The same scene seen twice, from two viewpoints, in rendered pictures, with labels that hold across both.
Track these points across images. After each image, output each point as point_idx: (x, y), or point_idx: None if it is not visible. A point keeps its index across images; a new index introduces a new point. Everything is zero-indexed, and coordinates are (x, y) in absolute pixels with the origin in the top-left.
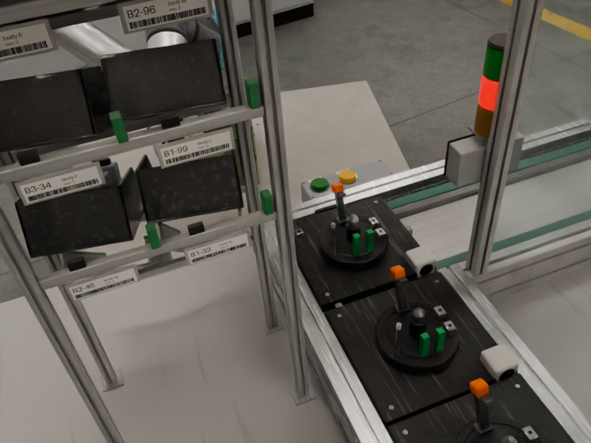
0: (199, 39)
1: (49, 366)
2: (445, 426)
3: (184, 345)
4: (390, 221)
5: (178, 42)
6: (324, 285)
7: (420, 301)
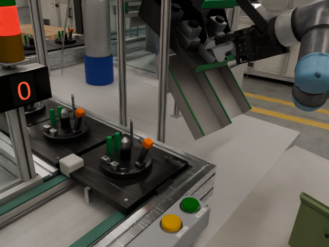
0: (302, 37)
1: (240, 125)
2: (48, 113)
3: (194, 143)
4: (105, 187)
5: (282, 15)
6: (129, 140)
7: (67, 146)
